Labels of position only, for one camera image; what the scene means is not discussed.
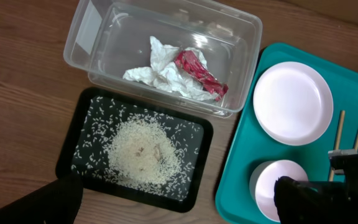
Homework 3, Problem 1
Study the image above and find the clear plastic bin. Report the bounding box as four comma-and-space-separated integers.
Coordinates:
63, 0, 262, 118

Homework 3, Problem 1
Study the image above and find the large white plate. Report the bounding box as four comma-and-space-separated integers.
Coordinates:
252, 62, 334, 146

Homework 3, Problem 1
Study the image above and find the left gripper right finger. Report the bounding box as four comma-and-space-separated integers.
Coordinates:
273, 176, 358, 224

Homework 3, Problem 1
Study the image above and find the black plastic tray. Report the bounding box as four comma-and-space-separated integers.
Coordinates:
55, 87, 213, 213

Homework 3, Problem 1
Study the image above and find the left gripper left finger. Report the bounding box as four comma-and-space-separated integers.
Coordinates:
0, 173, 83, 223

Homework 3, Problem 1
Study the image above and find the pile of white rice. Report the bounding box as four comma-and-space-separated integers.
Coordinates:
71, 96, 203, 201

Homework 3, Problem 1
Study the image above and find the small white rice bowl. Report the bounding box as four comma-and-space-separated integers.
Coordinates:
249, 160, 308, 222

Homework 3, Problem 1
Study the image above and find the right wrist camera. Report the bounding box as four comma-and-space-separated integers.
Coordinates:
327, 149, 358, 189

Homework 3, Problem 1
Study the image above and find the left wooden chopstick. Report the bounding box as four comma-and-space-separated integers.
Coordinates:
328, 110, 346, 182

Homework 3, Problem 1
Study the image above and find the teal serving tray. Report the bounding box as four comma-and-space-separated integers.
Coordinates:
215, 43, 358, 223

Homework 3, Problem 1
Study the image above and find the red snack wrapper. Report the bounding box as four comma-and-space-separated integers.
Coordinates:
174, 50, 228, 101

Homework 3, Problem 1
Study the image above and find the white napkin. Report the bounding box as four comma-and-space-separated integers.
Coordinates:
123, 36, 218, 101

